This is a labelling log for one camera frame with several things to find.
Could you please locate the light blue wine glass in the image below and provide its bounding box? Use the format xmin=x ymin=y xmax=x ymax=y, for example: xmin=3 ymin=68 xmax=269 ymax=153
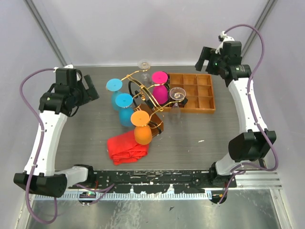
xmin=106 ymin=78 xmax=122 ymax=111

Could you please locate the pink wine glass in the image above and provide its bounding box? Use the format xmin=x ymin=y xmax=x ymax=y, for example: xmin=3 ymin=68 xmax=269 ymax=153
xmin=152 ymin=71 xmax=168 ymax=104

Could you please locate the red cloth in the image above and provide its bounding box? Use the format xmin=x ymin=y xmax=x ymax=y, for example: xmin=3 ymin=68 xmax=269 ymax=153
xmin=107 ymin=130 xmax=149 ymax=166

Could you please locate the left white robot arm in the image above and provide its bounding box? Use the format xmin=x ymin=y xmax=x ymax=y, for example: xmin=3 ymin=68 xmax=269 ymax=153
xmin=13 ymin=64 xmax=99 ymax=198

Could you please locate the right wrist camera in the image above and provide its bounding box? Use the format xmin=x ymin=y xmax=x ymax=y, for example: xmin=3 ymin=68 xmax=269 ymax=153
xmin=215 ymin=31 xmax=234 ymax=54

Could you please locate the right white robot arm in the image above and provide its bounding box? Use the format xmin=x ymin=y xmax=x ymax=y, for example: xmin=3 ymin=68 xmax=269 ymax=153
xmin=195 ymin=41 xmax=276 ymax=188

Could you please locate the wooden compartment tray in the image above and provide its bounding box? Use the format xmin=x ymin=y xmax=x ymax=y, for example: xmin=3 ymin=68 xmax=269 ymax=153
xmin=169 ymin=73 xmax=215 ymax=114

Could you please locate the orange wine glass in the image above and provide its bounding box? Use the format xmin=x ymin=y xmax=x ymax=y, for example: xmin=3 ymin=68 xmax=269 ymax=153
xmin=131 ymin=110 xmax=153 ymax=145

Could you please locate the clear wine glass front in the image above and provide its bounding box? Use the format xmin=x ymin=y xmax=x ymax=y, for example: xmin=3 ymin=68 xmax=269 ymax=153
xmin=169 ymin=87 xmax=186 ymax=123

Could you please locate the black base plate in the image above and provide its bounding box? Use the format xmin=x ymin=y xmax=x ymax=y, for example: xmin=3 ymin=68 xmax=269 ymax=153
xmin=82 ymin=170 xmax=237 ymax=194

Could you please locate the gold wine glass rack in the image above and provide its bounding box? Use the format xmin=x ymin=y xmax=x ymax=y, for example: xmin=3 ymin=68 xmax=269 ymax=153
xmin=121 ymin=70 xmax=188 ymax=137

